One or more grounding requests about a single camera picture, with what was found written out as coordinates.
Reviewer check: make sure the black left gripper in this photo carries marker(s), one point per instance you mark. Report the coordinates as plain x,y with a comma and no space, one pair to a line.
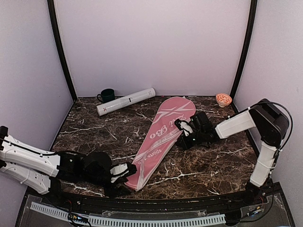
114,191

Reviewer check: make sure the black frame post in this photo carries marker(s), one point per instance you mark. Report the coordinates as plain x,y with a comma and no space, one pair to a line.
245,48
60,50

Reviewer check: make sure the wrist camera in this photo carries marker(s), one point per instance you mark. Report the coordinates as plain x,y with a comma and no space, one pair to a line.
184,126
122,170

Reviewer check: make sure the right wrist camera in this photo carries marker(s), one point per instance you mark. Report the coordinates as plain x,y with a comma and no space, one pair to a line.
184,126

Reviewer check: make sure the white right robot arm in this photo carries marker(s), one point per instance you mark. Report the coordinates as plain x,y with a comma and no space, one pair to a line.
270,120

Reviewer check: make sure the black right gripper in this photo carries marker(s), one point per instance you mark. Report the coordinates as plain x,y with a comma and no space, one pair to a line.
186,145

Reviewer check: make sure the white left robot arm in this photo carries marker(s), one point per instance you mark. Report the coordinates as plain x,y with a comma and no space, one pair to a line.
43,170

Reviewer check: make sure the white shuttlecock tube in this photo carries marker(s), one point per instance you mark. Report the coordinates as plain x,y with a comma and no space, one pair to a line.
125,101

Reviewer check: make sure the left black frame post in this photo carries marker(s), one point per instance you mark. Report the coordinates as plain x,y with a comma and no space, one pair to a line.
60,50

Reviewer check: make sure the orange patterned tube lid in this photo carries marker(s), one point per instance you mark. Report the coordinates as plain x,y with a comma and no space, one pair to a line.
223,99

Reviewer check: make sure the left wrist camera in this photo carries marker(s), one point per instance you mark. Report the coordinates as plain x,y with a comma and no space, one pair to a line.
122,170

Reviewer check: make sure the pink racket bag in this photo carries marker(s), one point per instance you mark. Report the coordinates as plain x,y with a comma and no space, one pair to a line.
160,138

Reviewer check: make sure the grey slotted cable duct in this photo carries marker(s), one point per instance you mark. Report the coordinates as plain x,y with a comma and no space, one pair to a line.
99,221

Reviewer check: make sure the dark green mug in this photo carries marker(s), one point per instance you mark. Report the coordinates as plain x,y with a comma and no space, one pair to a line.
106,95

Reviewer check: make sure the right black frame post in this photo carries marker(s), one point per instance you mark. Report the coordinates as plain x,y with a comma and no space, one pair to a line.
245,48

